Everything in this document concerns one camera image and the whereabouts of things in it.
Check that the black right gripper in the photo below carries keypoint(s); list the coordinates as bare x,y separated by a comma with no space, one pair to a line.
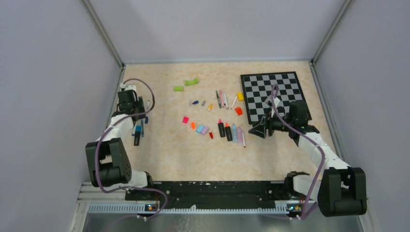
259,128

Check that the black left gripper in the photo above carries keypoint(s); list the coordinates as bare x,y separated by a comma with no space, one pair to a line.
139,103

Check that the red white thin pen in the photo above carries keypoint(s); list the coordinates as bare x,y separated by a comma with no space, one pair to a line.
243,139

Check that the pink pastel highlighter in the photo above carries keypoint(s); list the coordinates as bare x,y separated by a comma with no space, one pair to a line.
240,136

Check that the light blue highlighter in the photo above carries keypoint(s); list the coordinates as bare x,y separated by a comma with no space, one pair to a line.
234,133

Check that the orange black highlighter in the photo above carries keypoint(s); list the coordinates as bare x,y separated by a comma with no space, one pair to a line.
228,132

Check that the pink black highlighter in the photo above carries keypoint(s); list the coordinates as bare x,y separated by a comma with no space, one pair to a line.
221,128

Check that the grey cap white marker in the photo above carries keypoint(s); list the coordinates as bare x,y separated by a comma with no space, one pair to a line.
227,102

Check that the green thin pen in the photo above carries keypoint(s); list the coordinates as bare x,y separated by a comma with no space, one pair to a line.
218,99

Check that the pink highlighter cap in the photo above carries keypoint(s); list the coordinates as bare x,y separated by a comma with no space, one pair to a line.
185,120

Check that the pink translucent pen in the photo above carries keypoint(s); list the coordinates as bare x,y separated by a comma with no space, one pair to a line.
221,97

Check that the lilac highlighter cap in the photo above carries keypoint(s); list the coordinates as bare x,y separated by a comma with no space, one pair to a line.
204,130

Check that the light blue highlighter cap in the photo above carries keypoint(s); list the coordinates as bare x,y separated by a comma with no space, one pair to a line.
199,128

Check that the blue thin pen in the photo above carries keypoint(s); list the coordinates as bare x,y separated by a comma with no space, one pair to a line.
142,128

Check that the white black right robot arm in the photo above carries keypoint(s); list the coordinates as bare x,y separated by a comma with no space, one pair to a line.
337,188

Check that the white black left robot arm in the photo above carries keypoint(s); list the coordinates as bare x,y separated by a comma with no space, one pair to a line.
108,162

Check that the black blue marker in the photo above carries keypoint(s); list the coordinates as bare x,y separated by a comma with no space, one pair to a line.
137,135

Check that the orange red block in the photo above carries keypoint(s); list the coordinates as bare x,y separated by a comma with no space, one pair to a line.
239,111

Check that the yellow block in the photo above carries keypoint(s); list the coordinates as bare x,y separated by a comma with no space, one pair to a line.
240,96

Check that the green block left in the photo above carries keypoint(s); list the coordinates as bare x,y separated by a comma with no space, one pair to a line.
178,88

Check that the green block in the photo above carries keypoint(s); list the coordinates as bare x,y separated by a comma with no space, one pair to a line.
178,88
191,82

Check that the green block right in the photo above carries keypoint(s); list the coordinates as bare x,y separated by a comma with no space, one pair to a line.
191,82

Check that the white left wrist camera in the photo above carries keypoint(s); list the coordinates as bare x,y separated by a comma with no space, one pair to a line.
124,87

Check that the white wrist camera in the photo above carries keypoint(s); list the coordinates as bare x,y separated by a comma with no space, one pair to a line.
124,87
276,101

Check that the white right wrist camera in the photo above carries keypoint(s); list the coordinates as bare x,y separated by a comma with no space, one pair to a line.
276,101

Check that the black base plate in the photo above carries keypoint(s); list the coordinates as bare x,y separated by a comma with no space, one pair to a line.
217,194

